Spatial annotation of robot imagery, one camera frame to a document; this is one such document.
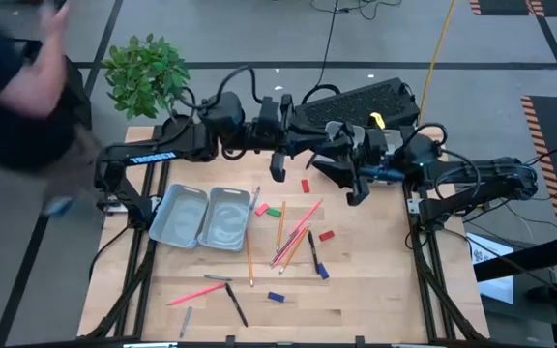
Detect orange pencil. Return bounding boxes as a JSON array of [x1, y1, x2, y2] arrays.
[[278, 225, 311, 276], [275, 199, 288, 253], [245, 229, 255, 288]]

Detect black hanging cable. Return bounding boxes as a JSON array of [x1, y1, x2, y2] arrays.
[[314, 0, 341, 91]]

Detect grey pencil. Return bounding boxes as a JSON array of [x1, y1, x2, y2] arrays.
[[270, 229, 302, 266]]

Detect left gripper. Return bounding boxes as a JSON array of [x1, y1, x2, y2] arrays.
[[253, 94, 328, 183]]

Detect pink pencil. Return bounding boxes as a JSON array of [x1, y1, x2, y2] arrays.
[[288, 199, 324, 237], [166, 282, 227, 307], [270, 225, 309, 270]]

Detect black keyboard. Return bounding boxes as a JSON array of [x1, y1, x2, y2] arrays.
[[293, 76, 422, 129]]

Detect black stand beam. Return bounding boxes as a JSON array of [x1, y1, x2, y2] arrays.
[[474, 234, 557, 282]]

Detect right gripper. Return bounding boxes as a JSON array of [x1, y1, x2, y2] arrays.
[[312, 126, 405, 207]]

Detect person's forearm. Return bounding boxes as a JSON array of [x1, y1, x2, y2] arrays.
[[0, 28, 70, 120]]

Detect green potted plant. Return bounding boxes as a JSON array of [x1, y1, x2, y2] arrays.
[[100, 32, 198, 146]]

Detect yellow cable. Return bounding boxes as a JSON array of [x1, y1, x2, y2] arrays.
[[416, 0, 457, 126]]

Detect person's hand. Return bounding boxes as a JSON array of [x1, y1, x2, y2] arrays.
[[36, 0, 73, 44]]

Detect white paper box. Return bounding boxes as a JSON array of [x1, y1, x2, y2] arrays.
[[465, 231, 516, 305]]

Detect black table frame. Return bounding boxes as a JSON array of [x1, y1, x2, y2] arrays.
[[77, 124, 490, 345]]

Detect black stacked boxes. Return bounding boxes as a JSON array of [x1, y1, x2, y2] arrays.
[[15, 38, 94, 146]]

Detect black pen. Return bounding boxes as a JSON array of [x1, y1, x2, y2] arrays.
[[307, 229, 321, 276], [223, 282, 250, 329]]

